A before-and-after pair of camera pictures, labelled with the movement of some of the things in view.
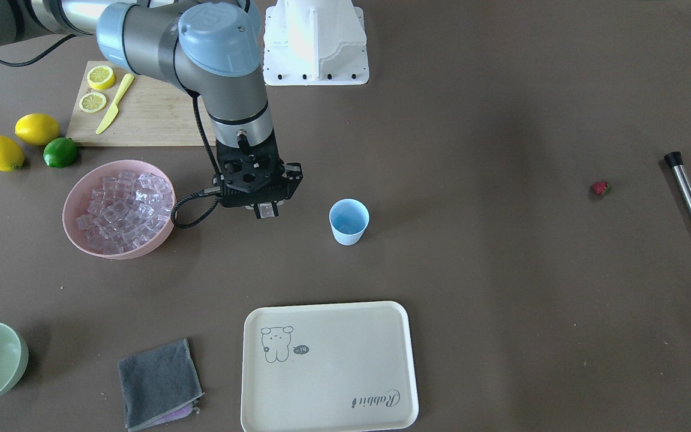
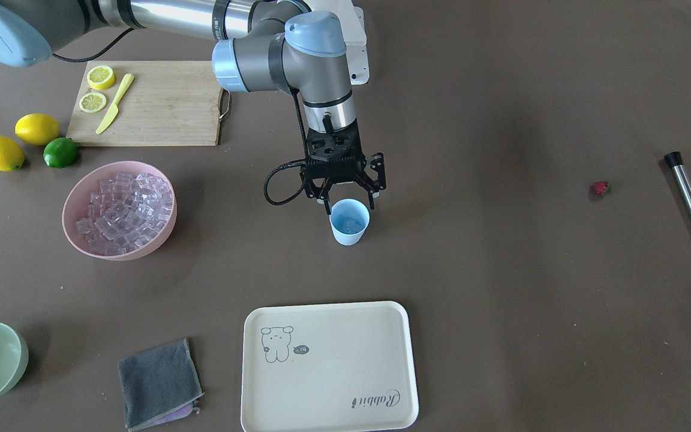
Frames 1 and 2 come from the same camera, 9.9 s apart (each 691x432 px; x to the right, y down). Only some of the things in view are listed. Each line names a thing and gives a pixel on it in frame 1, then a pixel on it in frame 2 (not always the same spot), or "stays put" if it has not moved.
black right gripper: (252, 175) → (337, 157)
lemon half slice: (101, 77) stays put
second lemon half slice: (92, 102) stays put
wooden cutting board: (153, 113) stays put
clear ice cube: (266, 210) → (351, 225)
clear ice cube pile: (126, 212) stays put
